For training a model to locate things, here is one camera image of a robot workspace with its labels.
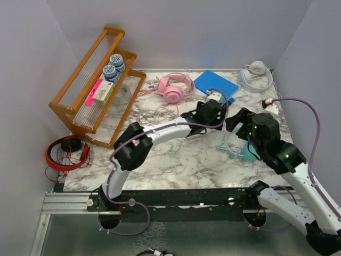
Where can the black front mounting rail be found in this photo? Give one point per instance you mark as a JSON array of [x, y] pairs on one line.
[[173, 205]]

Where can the white headphones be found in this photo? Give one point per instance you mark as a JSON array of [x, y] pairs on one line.
[[257, 69]]

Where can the red black headphones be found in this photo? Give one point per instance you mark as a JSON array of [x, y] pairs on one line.
[[65, 155]]

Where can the blue-lidded jar front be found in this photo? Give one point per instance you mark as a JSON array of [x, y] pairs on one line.
[[110, 73]]

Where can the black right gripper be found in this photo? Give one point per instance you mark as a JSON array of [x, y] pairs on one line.
[[233, 122]]

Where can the blue notebook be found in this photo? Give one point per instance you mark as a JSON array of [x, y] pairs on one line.
[[209, 79]]

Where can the pink cat-ear headphones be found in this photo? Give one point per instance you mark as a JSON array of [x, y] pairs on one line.
[[171, 93]]

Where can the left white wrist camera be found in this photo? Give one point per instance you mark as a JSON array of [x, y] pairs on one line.
[[216, 96]]

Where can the blue-lidded jar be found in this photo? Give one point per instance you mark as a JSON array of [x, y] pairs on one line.
[[117, 61], [110, 73]]

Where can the blue-lidded jar rear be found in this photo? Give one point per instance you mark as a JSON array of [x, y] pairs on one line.
[[117, 61]]

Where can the teal cat-ear headphones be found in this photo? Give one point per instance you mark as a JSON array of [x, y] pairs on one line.
[[247, 153]]

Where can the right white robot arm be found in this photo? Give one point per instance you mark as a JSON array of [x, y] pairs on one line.
[[319, 222]]

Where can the clear tape roll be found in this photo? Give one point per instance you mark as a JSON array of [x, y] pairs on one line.
[[123, 95]]

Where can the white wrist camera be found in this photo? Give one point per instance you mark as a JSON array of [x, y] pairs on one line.
[[269, 107], [216, 96]]

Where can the wooden tiered shelf rack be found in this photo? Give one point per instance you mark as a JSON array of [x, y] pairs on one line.
[[70, 102]]

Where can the small cardboard box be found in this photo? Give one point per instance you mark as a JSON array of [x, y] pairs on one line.
[[103, 92]]

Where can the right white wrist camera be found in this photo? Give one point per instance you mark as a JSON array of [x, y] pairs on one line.
[[269, 107]]

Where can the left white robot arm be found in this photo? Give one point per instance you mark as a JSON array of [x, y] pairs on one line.
[[133, 146]]

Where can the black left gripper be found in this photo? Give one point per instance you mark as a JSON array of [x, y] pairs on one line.
[[216, 121]]

